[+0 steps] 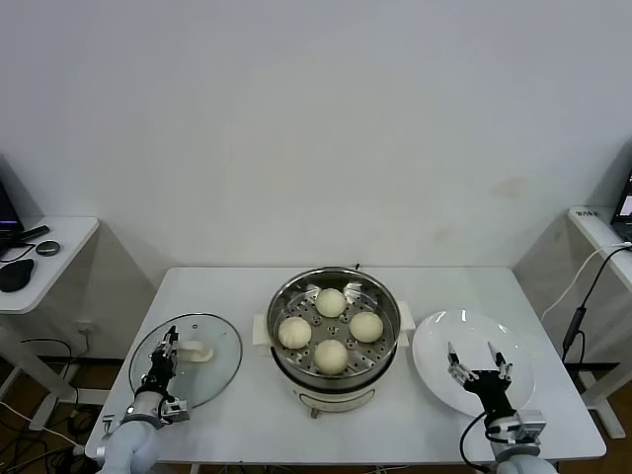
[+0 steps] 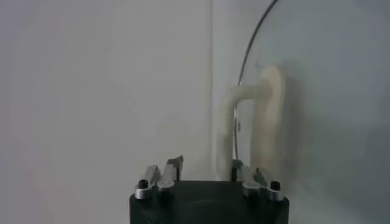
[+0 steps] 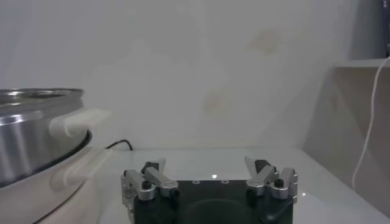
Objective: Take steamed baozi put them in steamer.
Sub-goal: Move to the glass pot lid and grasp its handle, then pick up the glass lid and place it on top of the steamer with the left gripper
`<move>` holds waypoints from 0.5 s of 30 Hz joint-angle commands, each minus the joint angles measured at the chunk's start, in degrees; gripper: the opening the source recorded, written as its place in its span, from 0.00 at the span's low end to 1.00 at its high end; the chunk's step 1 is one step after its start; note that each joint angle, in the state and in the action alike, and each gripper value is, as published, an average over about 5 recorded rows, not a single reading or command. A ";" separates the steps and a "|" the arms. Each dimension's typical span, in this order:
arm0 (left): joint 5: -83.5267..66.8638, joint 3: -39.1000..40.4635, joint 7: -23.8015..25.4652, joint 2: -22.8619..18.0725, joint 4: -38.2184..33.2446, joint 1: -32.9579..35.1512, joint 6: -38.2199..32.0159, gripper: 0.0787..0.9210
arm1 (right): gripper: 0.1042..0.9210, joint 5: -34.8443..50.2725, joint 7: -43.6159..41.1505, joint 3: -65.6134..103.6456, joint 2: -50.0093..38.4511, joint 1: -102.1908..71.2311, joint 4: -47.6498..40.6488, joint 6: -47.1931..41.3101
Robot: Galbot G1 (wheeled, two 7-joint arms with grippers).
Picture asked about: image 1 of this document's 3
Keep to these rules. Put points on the stainless steel steamer basket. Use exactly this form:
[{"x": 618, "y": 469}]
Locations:
[{"x": 301, "y": 368}]

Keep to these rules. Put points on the black remote stick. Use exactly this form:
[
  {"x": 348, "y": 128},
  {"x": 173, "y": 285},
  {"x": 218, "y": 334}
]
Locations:
[{"x": 35, "y": 233}]

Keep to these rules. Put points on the round black disc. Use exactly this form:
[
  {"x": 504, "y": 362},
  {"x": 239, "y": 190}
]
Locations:
[{"x": 48, "y": 248}]

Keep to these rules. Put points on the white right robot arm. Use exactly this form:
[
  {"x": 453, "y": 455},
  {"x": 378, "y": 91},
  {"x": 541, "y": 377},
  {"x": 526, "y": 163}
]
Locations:
[{"x": 523, "y": 465}]

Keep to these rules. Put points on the black computer mouse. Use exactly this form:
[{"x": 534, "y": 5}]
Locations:
[{"x": 17, "y": 275}]

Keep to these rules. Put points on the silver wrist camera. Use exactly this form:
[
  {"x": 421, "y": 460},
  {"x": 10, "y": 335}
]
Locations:
[
  {"x": 530, "y": 424},
  {"x": 175, "y": 411}
]

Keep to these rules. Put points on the black laptop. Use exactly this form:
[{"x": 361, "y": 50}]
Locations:
[
  {"x": 624, "y": 212},
  {"x": 7, "y": 217}
]

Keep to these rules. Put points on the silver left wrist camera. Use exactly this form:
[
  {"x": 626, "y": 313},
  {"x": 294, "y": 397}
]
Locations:
[{"x": 175, "y": 411}]

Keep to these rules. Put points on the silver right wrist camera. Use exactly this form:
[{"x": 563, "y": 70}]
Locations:
[{"x": 530, "y": 424}]

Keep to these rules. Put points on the white wall outlet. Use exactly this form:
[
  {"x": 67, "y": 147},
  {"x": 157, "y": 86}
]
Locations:
[{"x": 85, "y": 327}]

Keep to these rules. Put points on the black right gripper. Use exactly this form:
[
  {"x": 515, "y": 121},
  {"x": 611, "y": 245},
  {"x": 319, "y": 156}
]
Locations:
[{"x": 489, "y": 391}]

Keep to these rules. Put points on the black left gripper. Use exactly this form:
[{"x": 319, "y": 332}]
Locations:
[{"x": 160, "y": 372}]

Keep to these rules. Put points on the white round plate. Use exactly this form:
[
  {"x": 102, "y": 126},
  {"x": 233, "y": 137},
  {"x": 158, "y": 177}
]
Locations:
[{"x": 434, "y": 355}]

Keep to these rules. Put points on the white side table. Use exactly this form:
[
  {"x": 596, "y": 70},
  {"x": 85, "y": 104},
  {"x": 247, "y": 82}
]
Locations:
[
  {"x": 592, "y": 227},
  {"x": 64, "y": 237}
]

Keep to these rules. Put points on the white steamed baozi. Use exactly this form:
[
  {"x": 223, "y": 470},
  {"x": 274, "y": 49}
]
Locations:
[
  {"x": 366, "y": 327},
  {"x": 331, "y": 356},
  {"x": 331, "y": 302},
  {"x": 294, "y": 332}
]

